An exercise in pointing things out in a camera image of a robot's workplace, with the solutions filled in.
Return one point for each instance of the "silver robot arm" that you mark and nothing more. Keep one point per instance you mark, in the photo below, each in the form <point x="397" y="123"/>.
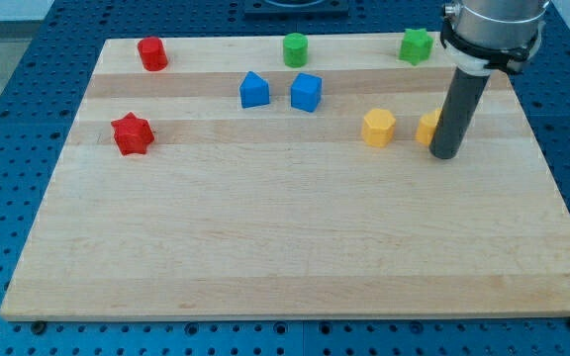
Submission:
<point x="481" y="36"/>

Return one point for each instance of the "blue triangle block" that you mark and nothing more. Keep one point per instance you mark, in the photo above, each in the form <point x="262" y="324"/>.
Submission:
<point x="254" y="91"/>

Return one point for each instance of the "light wooden board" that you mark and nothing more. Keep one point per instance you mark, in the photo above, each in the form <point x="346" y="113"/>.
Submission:
<point x="270" y="212"/>

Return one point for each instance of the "blue cube block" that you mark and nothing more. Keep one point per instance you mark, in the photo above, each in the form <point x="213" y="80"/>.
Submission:
<point x="306" y="92"/>

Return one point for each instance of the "yellow hexagon block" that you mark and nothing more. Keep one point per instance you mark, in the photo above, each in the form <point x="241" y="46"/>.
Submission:
<point x="378" y="127"/>

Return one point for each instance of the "green cylinder block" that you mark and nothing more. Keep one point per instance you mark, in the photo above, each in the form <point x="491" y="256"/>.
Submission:
<point x="295" y="50"/>

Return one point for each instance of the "yellow block behind rod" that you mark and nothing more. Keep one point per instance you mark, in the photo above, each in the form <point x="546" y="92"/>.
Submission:
<point x="426" y="126"/>

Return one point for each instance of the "red star block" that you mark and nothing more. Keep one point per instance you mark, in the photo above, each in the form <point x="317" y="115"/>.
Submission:
<point x="132" y="134"/>

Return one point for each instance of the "red cylinder block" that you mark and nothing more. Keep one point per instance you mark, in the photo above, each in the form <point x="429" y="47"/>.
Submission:
<point x="152" y="54"/>

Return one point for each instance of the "green star block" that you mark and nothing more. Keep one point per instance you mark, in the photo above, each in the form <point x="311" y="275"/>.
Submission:
<point x="415" y="46"/>

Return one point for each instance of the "dark grey cylindrical pointer rod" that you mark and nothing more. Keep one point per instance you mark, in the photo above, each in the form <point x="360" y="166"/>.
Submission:
<point x="461" y="101"/>

